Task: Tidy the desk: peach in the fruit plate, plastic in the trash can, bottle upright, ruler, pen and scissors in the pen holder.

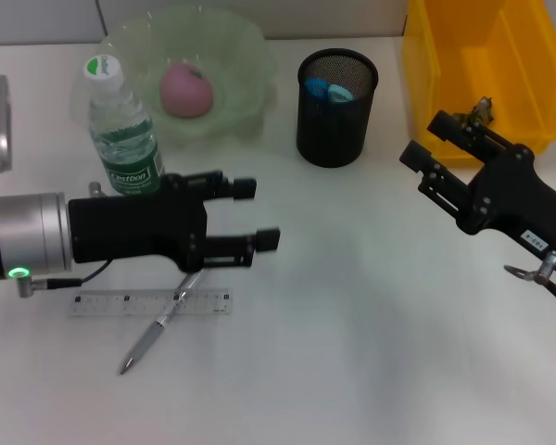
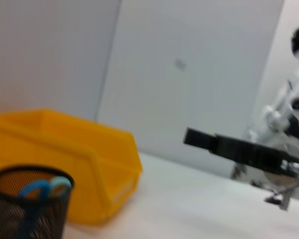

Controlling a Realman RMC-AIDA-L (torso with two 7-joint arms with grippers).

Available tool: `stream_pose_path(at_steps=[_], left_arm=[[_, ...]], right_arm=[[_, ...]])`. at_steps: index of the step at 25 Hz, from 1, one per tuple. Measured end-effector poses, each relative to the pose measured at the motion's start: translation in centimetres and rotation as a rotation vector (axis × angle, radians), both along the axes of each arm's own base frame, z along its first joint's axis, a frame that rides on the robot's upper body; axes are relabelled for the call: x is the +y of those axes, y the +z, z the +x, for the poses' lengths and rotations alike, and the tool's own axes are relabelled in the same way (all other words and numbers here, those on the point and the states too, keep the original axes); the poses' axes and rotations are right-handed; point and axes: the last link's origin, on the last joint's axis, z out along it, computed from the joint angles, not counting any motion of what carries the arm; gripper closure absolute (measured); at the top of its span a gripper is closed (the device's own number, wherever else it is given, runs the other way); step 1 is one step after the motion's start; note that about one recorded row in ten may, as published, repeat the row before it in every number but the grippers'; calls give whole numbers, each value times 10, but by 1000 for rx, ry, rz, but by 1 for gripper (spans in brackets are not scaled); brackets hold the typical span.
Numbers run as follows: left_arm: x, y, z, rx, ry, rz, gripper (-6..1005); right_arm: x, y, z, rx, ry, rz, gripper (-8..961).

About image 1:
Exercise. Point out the clear green-label water bottle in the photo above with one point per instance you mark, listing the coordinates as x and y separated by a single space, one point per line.
125 148

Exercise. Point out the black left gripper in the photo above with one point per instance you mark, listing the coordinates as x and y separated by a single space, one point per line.
134 227

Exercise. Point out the grey ballpoint pen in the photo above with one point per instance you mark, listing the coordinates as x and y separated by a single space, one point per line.
143 343

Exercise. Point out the black mesh pen holder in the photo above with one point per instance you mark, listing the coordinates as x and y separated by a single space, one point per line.
336 134

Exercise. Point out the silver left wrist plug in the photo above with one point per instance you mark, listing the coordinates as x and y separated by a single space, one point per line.
96 189

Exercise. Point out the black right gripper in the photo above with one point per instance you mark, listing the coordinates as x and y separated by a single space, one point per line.
523 204

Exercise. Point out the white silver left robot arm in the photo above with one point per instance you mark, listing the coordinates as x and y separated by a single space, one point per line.
28 236

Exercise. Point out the blue teal scissors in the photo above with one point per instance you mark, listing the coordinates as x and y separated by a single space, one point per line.
329 90

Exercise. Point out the translucent green fruit plate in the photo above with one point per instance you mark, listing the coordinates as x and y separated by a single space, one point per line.
231 83

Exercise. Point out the pink peach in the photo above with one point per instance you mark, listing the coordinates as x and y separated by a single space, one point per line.
185 92

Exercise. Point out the yellow plastic bin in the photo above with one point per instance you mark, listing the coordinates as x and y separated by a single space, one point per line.
482 46

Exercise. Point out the transparent plastic ruler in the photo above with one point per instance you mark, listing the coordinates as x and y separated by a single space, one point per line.
102 303

